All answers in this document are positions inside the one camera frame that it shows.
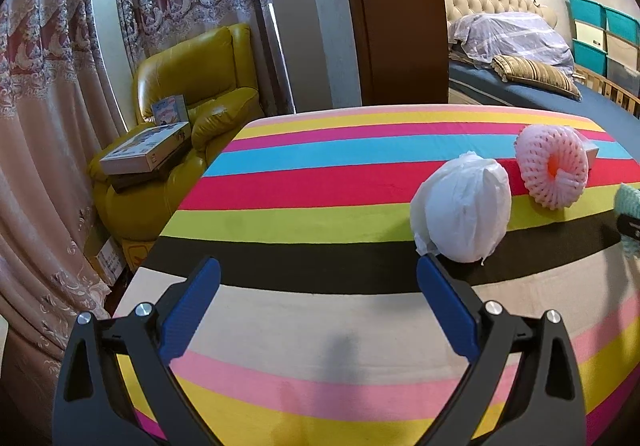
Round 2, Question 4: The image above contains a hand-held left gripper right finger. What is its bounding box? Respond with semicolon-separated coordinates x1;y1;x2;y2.
416;253;587;446

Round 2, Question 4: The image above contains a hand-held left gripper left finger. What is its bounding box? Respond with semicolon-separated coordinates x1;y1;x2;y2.
51;256;223;446

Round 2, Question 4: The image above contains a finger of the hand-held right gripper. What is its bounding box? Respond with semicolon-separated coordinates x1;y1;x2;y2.
616;213;640;241

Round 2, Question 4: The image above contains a white plastic bag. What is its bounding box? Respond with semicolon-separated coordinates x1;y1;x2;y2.
410;152;512;263

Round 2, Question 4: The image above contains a pink foam fruit net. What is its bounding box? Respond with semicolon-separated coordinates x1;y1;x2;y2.
515;123;590;211

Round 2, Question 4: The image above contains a teal packet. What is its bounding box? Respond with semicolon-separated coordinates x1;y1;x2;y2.
614;183;640;259

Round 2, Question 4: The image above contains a cardboard carton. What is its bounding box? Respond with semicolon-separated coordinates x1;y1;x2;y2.
82;226;126;287

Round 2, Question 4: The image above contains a bed with beige tufted headboard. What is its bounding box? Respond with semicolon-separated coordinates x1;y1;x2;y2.
440;0;640;119

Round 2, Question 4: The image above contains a dark flat box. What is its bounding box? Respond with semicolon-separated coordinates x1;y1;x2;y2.
110;165;168;193

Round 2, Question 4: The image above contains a flat printed box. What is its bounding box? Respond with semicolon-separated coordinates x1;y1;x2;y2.
100;121;192;175

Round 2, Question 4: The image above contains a rainbow striped tablecloth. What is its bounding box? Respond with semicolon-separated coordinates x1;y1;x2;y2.
112;104;640;446

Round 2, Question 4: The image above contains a gold striped pillow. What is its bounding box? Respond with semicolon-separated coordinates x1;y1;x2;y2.
492;55;583;102

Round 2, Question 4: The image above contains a stack of plastic storage bins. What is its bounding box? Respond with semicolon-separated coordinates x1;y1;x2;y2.
567;0;640;97

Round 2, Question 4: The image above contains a small upright printed box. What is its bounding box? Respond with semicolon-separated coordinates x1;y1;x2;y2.
151;94;189;125

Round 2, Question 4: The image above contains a lavender blanket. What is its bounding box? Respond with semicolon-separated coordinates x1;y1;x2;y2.
447;11;576;77

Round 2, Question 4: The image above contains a yellow leather armchair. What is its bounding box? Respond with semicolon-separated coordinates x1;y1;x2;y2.
89;23;266;272

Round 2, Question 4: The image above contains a brown wooden panel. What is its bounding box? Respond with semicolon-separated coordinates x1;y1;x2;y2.
342;0;451;107

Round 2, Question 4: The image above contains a wooden crib rail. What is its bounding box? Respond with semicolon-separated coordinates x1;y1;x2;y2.
575;66;640;119

